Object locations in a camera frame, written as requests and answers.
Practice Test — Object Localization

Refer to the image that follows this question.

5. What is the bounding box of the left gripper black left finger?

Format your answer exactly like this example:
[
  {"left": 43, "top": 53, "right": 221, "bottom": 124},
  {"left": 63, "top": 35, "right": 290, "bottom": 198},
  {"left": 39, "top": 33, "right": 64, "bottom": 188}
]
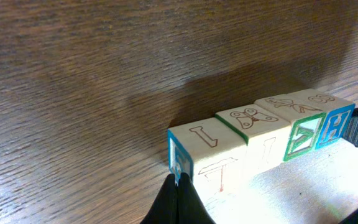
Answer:
[{"left": 141, "top": 172, "right": 215, "bottom": 224}]

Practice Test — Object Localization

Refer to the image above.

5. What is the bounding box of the blue H wooden block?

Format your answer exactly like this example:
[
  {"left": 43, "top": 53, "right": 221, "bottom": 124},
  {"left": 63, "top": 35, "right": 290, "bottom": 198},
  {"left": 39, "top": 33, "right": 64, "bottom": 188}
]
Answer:
[{"left": 287, "top": 88, "right": 356, "bottom": 151}]

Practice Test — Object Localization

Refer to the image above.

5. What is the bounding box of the green V wooden block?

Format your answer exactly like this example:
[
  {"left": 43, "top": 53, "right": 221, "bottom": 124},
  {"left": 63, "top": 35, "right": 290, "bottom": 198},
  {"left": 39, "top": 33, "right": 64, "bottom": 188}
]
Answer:
[{"left": 254, "top": 94, "right": 326, "bottom": 161}]

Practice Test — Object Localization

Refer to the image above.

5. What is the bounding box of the plain T wooden block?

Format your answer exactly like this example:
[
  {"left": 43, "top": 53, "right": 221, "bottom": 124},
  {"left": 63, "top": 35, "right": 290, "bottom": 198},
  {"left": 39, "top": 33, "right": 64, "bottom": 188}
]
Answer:
[{"left": 167, "top": 117, "right": 248, "bottom": 194}]

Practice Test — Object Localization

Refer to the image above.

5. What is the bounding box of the red E wooden block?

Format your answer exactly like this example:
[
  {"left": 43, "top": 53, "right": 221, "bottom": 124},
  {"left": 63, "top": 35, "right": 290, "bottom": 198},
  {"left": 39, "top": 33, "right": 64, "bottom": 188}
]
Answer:
[{"left": 215, "top": 104, "right": 291, "bottom": 178}]

